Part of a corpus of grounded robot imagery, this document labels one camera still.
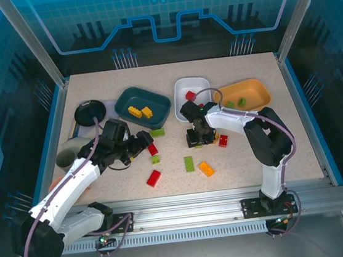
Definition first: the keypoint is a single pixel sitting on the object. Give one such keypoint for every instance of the black round plate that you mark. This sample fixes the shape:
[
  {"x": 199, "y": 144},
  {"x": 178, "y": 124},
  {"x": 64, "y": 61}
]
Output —
[{"x": 87, "y": 111}]

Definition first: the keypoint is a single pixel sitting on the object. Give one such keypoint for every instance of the lavender plastic tray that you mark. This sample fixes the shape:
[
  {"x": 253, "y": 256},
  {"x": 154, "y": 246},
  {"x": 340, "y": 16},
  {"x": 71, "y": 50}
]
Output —
[{"x": 110, "y": 106}]

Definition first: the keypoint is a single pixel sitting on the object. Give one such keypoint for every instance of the white plastic container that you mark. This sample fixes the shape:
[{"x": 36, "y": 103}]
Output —
[{"x": 185, "y": 85}]

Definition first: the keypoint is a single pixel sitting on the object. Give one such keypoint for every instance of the blue table side trim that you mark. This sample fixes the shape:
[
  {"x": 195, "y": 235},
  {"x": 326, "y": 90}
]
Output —
[{"x": 53, "y": 117}]

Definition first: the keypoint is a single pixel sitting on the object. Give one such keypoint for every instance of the yellow long lego brick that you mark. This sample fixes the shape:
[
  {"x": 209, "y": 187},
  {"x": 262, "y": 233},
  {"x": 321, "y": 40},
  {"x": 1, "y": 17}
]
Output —
[{"x": 134, "y": 111}]

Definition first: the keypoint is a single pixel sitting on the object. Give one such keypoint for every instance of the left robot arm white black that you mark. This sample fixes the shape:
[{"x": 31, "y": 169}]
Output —
[{"x": 72, "y": 183}]

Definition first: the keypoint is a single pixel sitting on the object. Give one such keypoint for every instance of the aluminium front rail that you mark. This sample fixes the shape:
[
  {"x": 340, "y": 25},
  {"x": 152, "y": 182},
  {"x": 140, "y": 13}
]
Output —
[{"x": 183, "y": 207}]

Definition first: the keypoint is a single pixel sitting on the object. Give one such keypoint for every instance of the green long lego brick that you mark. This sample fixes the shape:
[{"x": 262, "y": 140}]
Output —
[
  {"x": 157, "y": 132},
  {"x": 189, "y": 164}
]

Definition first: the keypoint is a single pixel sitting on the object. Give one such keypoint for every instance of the teal plastic container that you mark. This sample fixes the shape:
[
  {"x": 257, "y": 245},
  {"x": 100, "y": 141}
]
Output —
[{"x": 156, "y": 105}]

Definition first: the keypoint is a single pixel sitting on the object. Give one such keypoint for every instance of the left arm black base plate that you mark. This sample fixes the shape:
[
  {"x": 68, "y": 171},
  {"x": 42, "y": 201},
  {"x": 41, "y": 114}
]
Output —
[{"x": 115, "y": 223}]

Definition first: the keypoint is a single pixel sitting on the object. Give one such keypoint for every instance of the grey cup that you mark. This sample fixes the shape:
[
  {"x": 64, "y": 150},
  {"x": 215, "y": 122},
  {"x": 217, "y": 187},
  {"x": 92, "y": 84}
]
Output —
[{"x": 65, "y": 159}]

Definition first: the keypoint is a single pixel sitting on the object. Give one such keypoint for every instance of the orange long lego brick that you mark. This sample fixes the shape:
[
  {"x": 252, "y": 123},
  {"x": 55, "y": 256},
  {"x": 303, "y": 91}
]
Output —
[{"x": 206, "y": 168}]

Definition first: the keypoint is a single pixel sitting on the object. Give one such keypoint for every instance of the aluminium frame post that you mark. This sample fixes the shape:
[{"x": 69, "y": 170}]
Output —
[
  {"x": 33, "y": 42},
  {"x": 300, "y": 11}
]

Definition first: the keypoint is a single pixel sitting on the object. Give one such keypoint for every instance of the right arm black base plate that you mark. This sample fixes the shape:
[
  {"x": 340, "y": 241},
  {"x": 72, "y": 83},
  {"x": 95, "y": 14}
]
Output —
[{"x": 250, "y": 208}]

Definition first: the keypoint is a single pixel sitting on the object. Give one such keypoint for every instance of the small connector with green light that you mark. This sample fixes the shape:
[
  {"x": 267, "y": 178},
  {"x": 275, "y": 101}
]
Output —
[
  {"x": 103, "y": 240},
  {"x": 282, "y": 221}
]

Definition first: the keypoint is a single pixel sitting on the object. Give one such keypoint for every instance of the pink cup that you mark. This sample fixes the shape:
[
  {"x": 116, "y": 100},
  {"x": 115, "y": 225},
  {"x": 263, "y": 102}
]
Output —
[{"x": 55, "y": 182}]

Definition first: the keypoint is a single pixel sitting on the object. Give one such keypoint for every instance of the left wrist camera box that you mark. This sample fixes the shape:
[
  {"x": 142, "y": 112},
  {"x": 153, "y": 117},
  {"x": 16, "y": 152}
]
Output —
[{"x": 126, "y": 137}]

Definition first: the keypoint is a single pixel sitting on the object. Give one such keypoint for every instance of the orange plastic container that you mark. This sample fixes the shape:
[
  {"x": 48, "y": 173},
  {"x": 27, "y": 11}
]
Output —
[{"x": 254, "y": 94}]

